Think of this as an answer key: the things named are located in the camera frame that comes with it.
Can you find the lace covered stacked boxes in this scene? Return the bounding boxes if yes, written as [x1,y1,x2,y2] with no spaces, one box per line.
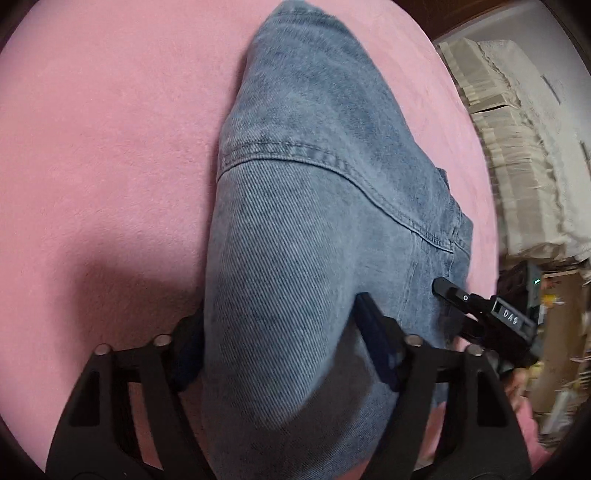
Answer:
[437,38,590,261]

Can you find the blue denim jacket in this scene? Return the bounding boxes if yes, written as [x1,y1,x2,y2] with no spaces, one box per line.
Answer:
[202,1,473,479]

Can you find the pink bed sheet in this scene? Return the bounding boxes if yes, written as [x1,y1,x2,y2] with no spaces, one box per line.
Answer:
[0,0,553,476]

